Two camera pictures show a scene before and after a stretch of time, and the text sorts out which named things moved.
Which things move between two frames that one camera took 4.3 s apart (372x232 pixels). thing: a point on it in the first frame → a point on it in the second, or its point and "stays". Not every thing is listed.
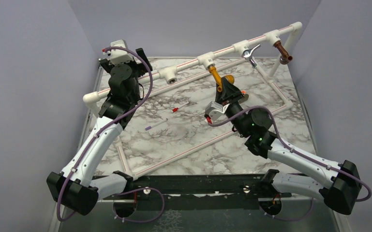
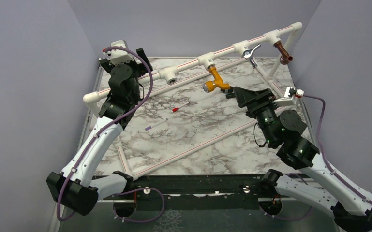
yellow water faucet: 218,79 → 209,86
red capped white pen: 175,109 stays
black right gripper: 230,95 → 265,98
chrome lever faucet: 247,54 stays
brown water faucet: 285,58 stays
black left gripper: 143,60 stays
